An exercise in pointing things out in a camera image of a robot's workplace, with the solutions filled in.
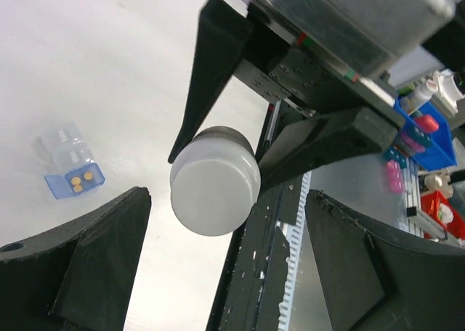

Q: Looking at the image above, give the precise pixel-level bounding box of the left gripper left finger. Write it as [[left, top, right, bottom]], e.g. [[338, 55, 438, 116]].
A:
[[1, 187, 151, 330]]

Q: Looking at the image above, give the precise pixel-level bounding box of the pink pill organizer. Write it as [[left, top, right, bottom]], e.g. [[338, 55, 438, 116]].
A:
[[387, 160, 404, 193]]

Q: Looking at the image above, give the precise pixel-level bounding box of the clear blue pill organizer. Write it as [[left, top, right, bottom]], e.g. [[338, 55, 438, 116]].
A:
[[40, 123, 105, 200]]

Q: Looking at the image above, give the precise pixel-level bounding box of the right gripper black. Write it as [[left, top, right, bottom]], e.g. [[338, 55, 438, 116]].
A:
[[168, 0, 405, 195]]

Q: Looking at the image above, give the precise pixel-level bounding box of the white vitamin pill bottle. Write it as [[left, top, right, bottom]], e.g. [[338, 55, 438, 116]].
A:
[[170, 126, 261, 237]]

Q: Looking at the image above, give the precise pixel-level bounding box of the blue storage bin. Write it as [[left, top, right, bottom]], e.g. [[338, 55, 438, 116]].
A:
[[394, 97, 458, 171]]

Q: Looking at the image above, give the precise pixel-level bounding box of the red storage bin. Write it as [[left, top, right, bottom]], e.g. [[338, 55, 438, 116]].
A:
[[421, 191, 464, 240]]

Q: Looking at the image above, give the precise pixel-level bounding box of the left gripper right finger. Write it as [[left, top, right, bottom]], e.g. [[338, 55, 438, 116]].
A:
[[305, 190, 464, 330]]

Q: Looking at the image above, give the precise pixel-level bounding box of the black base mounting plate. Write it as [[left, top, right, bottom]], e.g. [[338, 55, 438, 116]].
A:
[[205, 102, 310, 331]]

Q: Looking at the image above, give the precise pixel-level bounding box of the yellow round pill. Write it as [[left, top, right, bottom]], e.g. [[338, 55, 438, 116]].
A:
[[71, 176, 81, 185], [84, 171, 94, 181], [73, 185, 83, 193]]

